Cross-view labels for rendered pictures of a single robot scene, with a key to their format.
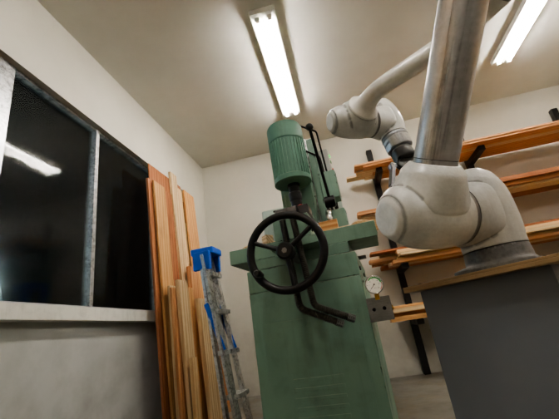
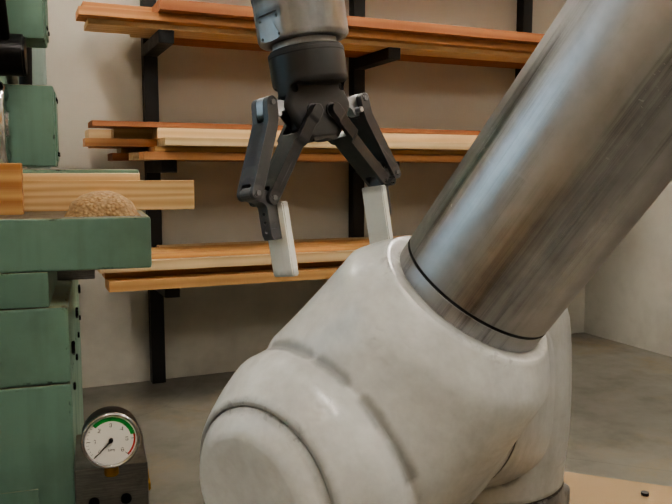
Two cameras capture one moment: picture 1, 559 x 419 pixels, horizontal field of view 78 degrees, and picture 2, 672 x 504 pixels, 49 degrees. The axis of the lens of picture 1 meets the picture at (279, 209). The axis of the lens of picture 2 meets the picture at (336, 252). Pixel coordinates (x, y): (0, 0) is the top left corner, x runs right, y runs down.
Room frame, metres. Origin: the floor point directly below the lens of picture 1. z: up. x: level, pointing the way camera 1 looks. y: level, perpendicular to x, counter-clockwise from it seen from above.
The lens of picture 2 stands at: (0.42, -0.07, 0.95)
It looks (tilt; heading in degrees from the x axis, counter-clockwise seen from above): 6 degrees down; 328
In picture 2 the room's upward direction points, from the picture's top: straight up
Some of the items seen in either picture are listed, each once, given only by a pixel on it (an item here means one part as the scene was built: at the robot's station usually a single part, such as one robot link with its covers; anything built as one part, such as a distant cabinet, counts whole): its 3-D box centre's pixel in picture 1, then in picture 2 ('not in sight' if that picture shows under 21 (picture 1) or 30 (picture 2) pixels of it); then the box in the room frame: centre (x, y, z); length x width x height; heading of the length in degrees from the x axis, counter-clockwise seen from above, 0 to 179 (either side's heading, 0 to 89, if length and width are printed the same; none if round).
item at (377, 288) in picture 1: (374, 287); (110, 443); (1.22, -0.28, 0.65); 0.06 x 0.04 x 0.08; 76
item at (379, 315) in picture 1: (380, 308); (112, 479); (1.29, -0.30, 0.58); 0.12 x 0.08 x 0.08; 166
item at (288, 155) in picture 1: (288, 155); not in sight; (1.49, -0.08, 1.35); 0.18 x 0.18 x 0.31
